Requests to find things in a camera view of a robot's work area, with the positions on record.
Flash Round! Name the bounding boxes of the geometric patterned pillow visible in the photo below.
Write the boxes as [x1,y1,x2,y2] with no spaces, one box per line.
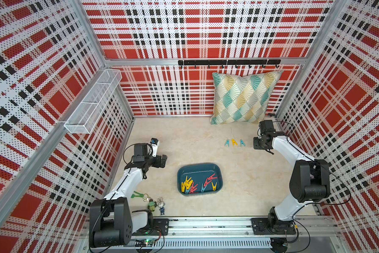
[210,71,283,125]

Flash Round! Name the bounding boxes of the green figurine keychain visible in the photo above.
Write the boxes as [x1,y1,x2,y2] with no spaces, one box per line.
[147,200,157,212]

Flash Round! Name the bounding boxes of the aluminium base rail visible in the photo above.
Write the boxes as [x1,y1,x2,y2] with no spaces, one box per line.
[75,216,349,253]

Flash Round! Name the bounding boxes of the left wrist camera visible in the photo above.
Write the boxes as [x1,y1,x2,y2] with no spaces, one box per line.
[150,138,160,157]

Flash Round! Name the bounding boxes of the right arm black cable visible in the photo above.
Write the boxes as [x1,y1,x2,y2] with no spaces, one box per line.
[257,121,352,206]

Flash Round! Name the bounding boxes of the red clothespin right in box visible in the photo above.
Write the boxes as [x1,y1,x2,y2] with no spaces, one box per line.
[204,174,217,187]

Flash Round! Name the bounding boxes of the red clothespin in box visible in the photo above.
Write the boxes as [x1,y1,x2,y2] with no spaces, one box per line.
[189,184,198,194]
[204,174,217,187]

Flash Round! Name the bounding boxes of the teal plastic storage box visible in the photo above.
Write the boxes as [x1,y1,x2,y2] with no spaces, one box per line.
[177,163,223,196]

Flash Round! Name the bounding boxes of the rabbit figurine keychain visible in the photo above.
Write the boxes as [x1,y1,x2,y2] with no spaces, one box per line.
[157,198,165,216]

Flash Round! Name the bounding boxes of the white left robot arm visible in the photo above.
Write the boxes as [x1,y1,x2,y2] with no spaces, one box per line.
[88,138,167,250]

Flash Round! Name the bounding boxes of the black hook rail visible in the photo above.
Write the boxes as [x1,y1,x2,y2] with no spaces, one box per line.
[178,59,281,67]

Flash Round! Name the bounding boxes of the yellow clothespin in box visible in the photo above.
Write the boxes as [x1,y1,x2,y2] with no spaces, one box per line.
[181,177,193,194]

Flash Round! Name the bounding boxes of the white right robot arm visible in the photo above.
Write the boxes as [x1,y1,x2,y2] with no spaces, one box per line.
[253,120,331,225]

